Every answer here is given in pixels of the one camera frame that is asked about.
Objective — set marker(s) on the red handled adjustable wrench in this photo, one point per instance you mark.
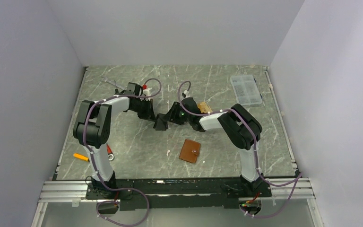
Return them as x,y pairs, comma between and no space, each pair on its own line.
109,153

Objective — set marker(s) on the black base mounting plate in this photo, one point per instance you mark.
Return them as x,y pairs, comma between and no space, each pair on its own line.
226,192

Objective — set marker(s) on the orange handled screwdriver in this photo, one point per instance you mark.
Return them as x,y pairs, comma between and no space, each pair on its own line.
81,157

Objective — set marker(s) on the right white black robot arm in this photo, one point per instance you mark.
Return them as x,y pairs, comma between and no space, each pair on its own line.
242,129

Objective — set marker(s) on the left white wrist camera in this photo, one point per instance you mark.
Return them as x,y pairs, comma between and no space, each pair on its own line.
147,92

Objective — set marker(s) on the brown leather card holder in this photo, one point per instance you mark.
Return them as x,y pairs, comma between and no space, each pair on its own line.
190,151

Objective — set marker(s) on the orange credit card stack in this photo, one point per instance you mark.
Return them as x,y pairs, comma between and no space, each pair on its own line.
204,108

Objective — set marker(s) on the aluminium rail frame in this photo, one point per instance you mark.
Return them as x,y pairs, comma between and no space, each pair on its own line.
75,193

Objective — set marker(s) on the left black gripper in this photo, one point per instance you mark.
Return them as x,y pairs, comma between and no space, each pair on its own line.
149,114

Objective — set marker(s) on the silver open-end wrench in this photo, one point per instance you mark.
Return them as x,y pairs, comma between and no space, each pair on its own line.
105,79

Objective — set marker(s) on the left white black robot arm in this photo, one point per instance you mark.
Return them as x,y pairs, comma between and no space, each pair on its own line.
93,126

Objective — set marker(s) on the clear plastic organizer box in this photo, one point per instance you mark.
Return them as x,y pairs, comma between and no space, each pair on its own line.
246,89

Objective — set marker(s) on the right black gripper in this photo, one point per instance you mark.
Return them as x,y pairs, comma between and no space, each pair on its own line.
172,113

